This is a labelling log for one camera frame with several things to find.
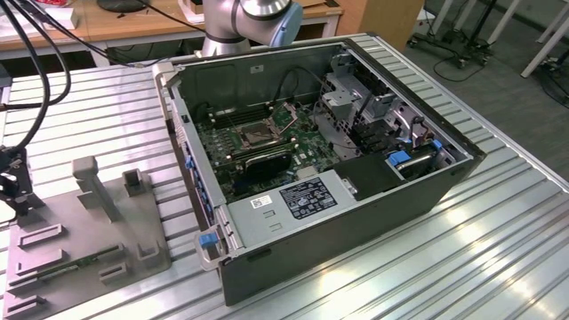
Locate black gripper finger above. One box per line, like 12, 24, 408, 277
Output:
0, 175, 31, 219
0, 146, 47, 209

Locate blue slot retainer strip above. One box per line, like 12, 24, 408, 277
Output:
180, 146, 210, 214

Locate black RAM slot bank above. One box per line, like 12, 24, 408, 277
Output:
226, 143, 294, 161
207, 103, 275, 129

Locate CPU socket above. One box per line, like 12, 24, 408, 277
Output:
239, 122, 287, 151

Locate gray parts rack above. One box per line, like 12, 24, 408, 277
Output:
2, 155, 174, 317

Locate green RAM stick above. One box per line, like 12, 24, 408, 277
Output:
38, 253, 103, 280

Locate silver power supply unit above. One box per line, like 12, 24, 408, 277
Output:
220, 171, 360, 249

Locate black graphics card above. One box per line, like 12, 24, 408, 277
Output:
234, 151, 295, 197

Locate wooden desk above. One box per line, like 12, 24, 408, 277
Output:
0, 0, 347, 66

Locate black round monitor base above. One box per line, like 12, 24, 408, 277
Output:
98, 0, 151, 13

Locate metal socket cover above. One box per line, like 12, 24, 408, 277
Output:
279, 102, 311, 117

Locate green motherboard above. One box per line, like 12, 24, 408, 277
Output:
195, 102, 340, 198

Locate open black PC case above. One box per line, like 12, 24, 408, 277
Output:
151, 32, 487, 307

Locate gray metal drive cage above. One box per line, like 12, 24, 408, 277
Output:
320, 53, 401, 154

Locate black plastic shroud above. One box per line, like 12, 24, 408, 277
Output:
333, 155, 408, 201

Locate wooden cabinet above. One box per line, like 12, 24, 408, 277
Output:
341, 0, 424, 53

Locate black wheeled stand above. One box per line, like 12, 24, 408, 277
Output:
408, 0, 496, 70

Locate white table legs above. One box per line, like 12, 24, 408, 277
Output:
520, 0, 569, 79

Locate thin cable with plug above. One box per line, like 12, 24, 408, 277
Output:
18, 0, 148, 69

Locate black looped cable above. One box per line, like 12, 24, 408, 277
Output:
274, 65, 328, 103

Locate black disk wire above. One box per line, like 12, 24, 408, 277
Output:
409, 115, 429, 148

